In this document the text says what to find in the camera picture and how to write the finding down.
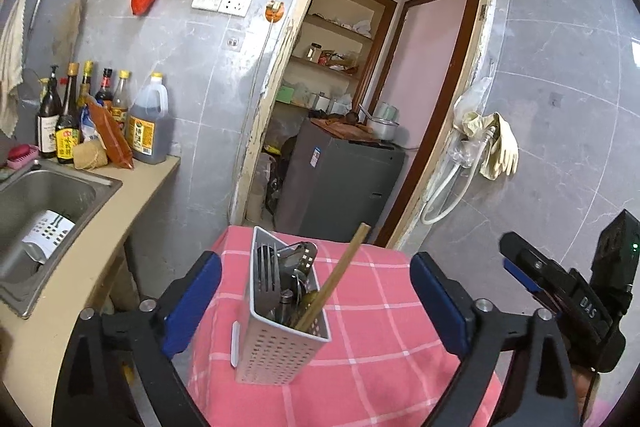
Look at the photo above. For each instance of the tan wrapped block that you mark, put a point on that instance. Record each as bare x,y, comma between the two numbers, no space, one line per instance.
90,156

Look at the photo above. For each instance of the grey small fridge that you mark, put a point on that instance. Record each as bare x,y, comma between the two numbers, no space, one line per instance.
340,192

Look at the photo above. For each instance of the glass jar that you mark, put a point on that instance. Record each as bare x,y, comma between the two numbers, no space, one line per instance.
314,52

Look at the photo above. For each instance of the pink scrub brush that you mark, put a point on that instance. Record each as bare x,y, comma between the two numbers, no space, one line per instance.
22,156

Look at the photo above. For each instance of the person's right hand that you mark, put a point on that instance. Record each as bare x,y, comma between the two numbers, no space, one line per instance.
584,389

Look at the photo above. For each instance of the steel fork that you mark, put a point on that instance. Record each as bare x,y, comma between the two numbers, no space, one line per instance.
267,267

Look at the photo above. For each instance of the pink checked tablecloth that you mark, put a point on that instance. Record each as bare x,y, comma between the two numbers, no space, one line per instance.
380,357

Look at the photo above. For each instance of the pale green cup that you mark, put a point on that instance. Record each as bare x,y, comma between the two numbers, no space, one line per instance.
386,110

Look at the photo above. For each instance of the cream rubber gloves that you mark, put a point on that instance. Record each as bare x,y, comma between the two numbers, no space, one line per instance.
502,147

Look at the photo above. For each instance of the large oil jug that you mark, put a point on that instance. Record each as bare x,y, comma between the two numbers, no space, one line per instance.
147,127

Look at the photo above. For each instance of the white perforated basket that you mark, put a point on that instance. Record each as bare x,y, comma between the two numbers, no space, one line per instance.
50,229

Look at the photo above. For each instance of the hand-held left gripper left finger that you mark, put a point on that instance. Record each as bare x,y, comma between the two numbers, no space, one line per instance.
195,307

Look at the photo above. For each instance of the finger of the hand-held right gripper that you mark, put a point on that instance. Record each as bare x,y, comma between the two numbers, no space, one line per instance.
540,267
520,276

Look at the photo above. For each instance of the yellow cap sauce bottle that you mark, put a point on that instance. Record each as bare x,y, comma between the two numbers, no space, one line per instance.
86,82

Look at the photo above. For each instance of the wooden cutting board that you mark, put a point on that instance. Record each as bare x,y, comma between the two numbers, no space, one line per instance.
340,128

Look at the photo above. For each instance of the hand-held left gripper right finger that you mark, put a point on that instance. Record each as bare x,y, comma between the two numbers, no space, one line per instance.
437,307

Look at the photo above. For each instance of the green box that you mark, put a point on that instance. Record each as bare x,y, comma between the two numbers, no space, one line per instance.
285,94

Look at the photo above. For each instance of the wooden chopstick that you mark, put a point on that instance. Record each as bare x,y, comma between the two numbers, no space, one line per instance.
340,267

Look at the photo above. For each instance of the red cap sauce bottle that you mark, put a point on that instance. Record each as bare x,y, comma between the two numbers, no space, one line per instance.
104,92

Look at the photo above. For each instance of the orange plug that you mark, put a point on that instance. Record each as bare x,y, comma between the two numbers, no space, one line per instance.
274,12

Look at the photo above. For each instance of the amber sauce bottle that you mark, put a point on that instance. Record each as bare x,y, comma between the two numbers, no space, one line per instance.
121,99

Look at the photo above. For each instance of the hanging steel tool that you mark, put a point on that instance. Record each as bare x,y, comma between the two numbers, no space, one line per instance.
37,9

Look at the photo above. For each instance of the steel sink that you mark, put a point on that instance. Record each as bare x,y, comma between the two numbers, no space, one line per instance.
60,192

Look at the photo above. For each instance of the wooden shelf unit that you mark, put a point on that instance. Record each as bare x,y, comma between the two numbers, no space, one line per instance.
372,47

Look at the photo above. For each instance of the wooden door frame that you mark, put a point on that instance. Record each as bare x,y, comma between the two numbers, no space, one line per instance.
280,72

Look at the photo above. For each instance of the clear plastic bag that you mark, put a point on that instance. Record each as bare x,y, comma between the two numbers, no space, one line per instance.
470,99

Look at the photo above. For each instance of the steel pot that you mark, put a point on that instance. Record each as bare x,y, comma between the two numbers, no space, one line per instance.
384,131

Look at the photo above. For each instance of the white perforated utensil holder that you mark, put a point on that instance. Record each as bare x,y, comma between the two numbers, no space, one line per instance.
270,352

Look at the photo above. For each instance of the red chilli packet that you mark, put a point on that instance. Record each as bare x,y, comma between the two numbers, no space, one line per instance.
112,137

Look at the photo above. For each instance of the beige towel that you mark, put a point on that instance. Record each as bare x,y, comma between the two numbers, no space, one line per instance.
11,57

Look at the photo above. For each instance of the beige kitchen counter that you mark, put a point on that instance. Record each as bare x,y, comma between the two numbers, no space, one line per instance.
75,297

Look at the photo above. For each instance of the white wall socket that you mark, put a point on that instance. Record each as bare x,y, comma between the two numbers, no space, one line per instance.
236,3

